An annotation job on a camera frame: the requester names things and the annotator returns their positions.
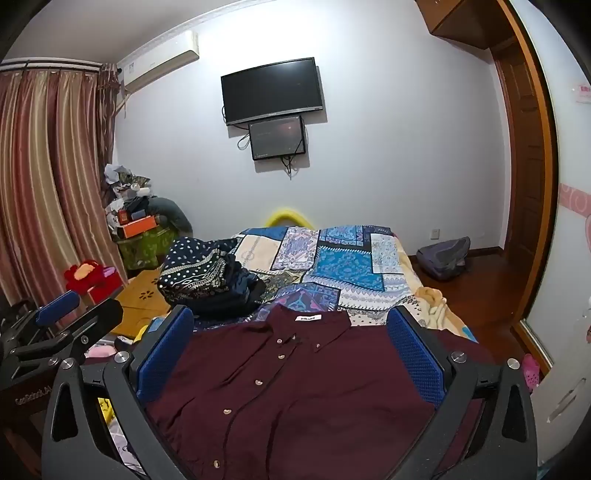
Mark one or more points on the pink clog shoe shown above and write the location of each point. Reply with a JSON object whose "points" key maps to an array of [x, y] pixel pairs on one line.
{"points": [[531, 374]]}

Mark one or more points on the light wooden stool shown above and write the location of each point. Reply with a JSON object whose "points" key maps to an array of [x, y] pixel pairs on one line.
{"points": [[141, 295]]}

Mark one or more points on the brown wooden overhead cabinet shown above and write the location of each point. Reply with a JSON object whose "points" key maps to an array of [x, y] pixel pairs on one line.
{"points": [[461, 18]]}

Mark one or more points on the small black wall monitor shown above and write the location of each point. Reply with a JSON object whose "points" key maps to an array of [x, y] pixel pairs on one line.
{"points": [[277, 137]]}

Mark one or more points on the black wall television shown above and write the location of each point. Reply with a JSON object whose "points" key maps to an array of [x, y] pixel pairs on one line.
{"points": [[271, 90]]}

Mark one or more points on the red striped curtain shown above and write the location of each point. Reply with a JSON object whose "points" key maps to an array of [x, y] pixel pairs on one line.
{"points": [[46, 184]]}

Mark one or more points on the maroon button shirt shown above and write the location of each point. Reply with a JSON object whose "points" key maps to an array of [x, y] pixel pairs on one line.
{"points": [[286, 397]]}

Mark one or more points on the red plush toy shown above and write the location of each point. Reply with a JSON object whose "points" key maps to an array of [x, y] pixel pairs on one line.
{"points": [[85, 274]]}

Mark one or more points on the orange box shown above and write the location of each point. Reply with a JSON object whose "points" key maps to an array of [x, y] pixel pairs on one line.
{"points": [[138, 226]]}

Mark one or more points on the blue patchwork blanket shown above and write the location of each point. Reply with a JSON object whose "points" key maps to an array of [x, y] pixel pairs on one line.
{"points": [[341, 272]]}

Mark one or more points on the brown wooden door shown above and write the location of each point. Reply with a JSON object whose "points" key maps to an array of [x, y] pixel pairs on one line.
{"points": [[526, 184]]}

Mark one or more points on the dark folded clothes stack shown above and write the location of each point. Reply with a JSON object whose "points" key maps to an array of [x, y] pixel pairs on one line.
{"points": [[240, 290]]}

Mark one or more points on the pile of clutter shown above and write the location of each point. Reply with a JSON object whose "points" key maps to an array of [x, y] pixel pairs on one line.
{"points": [[121, 184]]}

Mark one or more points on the grey backpack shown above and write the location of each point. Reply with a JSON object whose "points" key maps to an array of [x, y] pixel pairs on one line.
{"points": [[443, 258]]}

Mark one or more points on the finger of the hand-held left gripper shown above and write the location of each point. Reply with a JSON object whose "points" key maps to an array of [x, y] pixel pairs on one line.
{"points": [[99, 318], [60, 305]]}

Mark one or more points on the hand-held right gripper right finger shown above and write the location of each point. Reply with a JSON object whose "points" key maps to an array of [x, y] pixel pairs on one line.
{"points": [[415, 355]]}

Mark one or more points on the white wall socket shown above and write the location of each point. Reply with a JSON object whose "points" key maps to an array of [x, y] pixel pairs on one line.
{"points": [[433, 233]]}

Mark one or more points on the navy patterned folded garment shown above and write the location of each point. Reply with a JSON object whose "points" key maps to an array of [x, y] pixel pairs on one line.
{"points": [[194, 267]]}

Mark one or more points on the green patterned bag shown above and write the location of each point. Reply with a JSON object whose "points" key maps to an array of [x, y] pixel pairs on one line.
{"points": [[145, 249]]}

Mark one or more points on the white air conditioner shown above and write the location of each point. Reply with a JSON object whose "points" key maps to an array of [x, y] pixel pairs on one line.
{"points": [[159, 62]]}

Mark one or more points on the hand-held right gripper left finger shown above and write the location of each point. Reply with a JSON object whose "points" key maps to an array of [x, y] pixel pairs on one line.
{"points": [[166, 353]]}

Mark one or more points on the white wardrobe door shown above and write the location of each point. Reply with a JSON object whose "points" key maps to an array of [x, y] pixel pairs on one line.
{"points": [[572, 277]]}

